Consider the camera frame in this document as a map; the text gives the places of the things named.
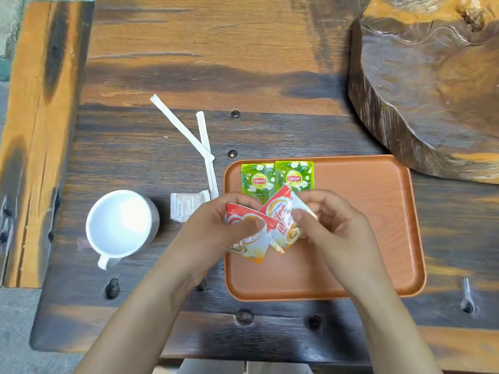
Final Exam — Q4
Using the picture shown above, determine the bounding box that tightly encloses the person's right hand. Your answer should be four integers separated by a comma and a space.
291, 189, 385, 299

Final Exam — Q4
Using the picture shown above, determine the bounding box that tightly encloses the person's left hand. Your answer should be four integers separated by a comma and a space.
171, 192, 273, 289

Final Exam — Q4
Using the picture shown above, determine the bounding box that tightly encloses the person's left forearm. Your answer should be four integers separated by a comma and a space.
74, 251, 205, 374

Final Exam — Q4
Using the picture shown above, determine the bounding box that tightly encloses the orange wooden bench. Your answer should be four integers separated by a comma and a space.
0, 0, 96, 289

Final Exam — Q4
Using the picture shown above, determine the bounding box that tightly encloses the orange tray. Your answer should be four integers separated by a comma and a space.
223, 154, 428, 302

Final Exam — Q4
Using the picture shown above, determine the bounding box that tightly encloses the brown sugar packet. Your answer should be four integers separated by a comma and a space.
169, 189, 212, 224

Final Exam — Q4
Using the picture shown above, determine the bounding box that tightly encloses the carved wooden tea board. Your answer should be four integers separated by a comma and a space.
348, 0, 499, 185

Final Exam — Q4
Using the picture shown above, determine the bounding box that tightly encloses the person's right forearm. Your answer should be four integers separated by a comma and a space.
349, 262, 443, 374

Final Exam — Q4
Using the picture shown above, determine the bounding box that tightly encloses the green Lipton tea packet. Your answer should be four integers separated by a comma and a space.
274, 160, 316, 193
240, 162, 278, 205

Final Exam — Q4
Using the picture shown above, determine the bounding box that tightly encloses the white cup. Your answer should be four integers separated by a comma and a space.
85, 189, 161, 271

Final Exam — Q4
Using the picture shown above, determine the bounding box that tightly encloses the white paper stick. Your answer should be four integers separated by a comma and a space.
195, 111, 220, 201
149, 93, 216, 164

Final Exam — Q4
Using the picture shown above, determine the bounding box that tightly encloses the red white creamer packet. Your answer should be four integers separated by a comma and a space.
222, 202, 280, 264
257, 184, 319, 255

